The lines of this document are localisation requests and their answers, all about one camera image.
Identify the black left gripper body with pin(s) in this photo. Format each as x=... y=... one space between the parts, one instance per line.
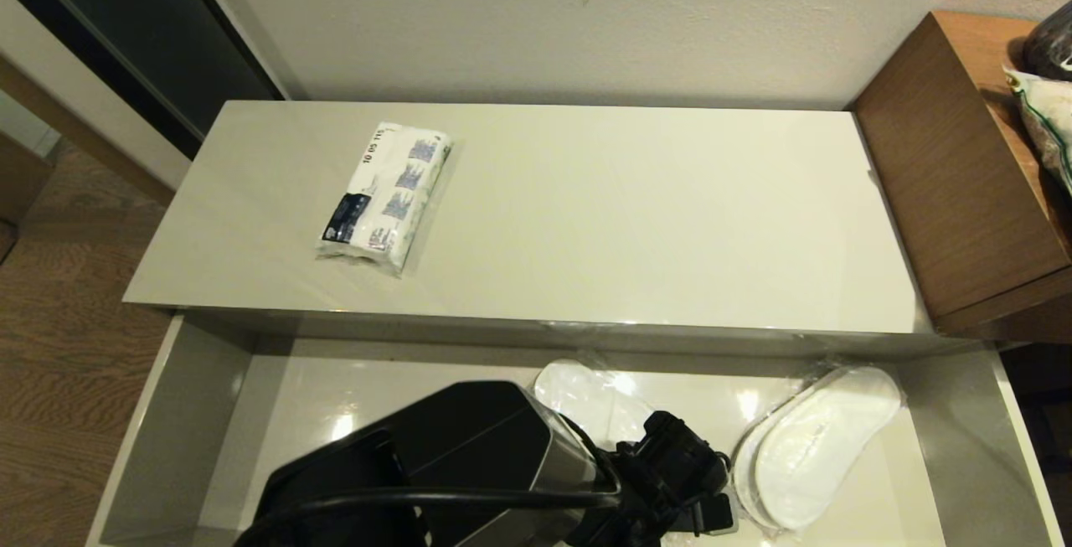
x=670 y=463

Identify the glossy white drawer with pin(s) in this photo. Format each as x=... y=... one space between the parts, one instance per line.
x=335 y=413

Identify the white tissue pack blue print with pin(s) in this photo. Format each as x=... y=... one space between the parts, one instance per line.
x=385 y=195

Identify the left robot arm silver black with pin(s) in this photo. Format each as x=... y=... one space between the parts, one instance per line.
x=469 y=430

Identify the white disposable slipper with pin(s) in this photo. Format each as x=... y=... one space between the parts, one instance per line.
x=825 y=442
x=586 y=396
x=742 y=476

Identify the glossy white cabinet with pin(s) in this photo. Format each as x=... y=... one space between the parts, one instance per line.
x=628 y=212

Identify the brown wooden side table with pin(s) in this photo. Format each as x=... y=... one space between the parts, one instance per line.
x=946 y=162

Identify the white bag green edge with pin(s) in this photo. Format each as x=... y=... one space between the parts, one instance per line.
x=1051 y=128

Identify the dark plastic bag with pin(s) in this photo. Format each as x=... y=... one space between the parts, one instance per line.
x=1051 y=44

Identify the brown wooden baseboard strip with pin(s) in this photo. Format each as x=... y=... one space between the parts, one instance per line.
x=84 y=138

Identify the brown box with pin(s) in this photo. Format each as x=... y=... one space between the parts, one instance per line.
x=21 y=183

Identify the dark door panel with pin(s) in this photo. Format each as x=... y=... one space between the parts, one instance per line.
x=126 y=11

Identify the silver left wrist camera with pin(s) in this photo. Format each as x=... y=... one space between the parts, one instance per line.
x=716 y=513

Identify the white door frame strip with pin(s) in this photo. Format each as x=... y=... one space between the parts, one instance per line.
x=247 y=28

